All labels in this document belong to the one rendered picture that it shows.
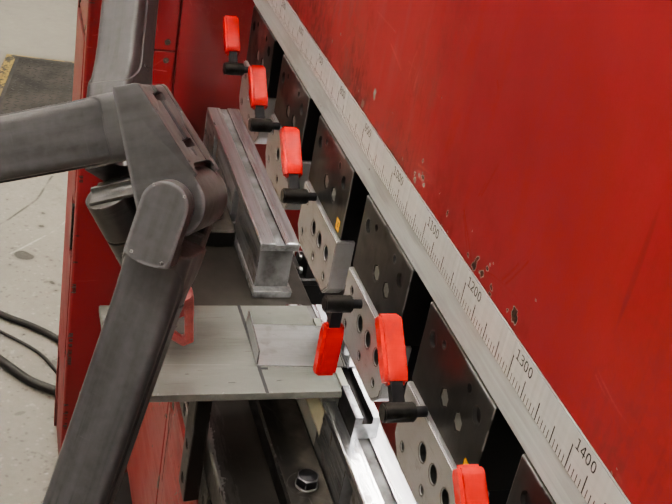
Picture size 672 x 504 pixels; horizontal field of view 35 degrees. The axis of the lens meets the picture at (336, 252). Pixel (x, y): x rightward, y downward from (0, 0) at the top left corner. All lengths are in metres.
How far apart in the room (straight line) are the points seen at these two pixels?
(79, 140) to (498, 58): 0.34
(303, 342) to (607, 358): 0.68
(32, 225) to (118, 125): 2.68
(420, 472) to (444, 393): 0.08
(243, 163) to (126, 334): 0.94
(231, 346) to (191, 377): 0.08
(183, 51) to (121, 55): 0.82
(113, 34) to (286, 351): 0.42
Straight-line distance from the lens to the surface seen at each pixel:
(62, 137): 0.91
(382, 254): 1.06
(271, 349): 1.30
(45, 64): 4.79
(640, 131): 0.68
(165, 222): 0.86
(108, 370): 0.93
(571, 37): 0.76
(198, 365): 1.26
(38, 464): 2.63
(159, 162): 0.87
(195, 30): 2.02
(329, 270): 1.21
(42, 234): 3.51
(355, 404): 1.24
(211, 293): 1.63
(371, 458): 1.23
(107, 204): 1.15
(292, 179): 1.27
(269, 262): 1.62
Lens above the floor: 1.74
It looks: 29 degrees down
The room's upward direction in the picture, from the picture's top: 11 degrees clockwise
